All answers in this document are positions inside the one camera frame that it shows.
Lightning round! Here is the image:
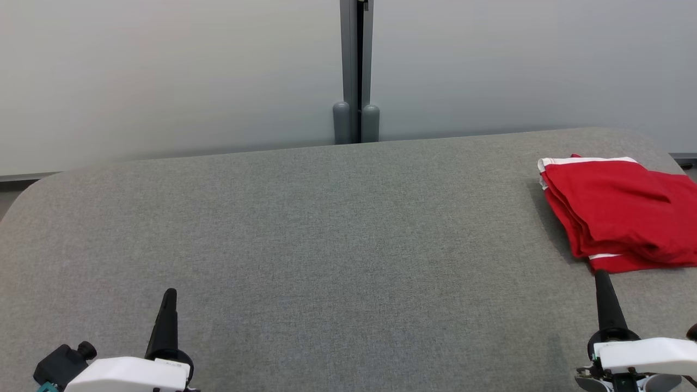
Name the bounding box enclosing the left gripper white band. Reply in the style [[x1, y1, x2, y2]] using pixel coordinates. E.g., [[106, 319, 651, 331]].
[[34, 288, 200, 392]]

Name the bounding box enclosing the red garment with white patches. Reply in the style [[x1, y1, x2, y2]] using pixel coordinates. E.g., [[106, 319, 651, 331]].
[[538, 155, 697, 261]]

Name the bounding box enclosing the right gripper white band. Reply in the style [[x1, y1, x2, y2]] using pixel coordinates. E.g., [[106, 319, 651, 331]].
[[587, 270, 697, 376]]

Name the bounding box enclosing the grey partition post with feet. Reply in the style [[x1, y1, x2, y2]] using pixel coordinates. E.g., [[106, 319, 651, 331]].
[[332, 0, 381, 145]]

